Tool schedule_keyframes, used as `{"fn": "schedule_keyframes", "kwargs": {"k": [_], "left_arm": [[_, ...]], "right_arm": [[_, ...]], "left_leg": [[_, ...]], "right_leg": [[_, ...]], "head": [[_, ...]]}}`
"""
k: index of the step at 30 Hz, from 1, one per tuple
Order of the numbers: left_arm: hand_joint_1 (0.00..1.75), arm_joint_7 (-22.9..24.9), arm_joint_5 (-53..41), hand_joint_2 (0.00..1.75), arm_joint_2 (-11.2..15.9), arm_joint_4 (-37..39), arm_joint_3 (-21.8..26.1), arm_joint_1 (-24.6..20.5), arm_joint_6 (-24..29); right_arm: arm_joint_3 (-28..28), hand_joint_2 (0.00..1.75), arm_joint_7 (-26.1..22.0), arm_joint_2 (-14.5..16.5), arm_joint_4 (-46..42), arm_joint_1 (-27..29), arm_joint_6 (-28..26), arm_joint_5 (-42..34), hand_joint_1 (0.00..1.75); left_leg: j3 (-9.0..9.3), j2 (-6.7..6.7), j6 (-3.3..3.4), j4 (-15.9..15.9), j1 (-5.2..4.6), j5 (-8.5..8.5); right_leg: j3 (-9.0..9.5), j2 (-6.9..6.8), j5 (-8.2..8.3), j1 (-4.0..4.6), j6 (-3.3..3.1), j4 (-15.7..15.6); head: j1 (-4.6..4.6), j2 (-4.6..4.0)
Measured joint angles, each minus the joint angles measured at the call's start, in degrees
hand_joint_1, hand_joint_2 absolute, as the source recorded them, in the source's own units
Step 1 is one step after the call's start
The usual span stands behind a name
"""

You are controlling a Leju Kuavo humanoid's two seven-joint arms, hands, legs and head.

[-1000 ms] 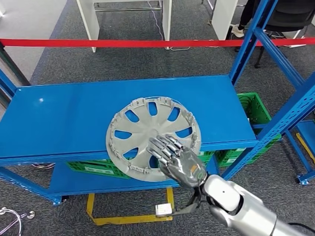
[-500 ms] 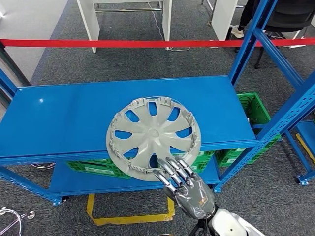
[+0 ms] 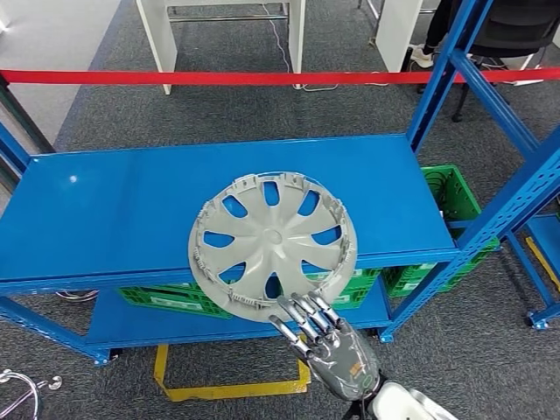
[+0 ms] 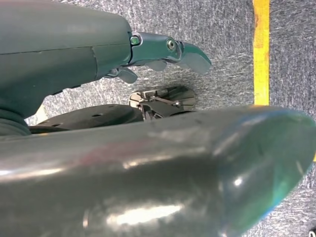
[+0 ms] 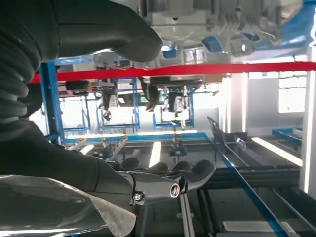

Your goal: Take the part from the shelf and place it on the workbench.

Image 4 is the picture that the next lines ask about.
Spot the yellow floor tape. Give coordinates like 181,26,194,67
252,0,272,106

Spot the black robot foot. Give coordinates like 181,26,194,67
29,85,197,135

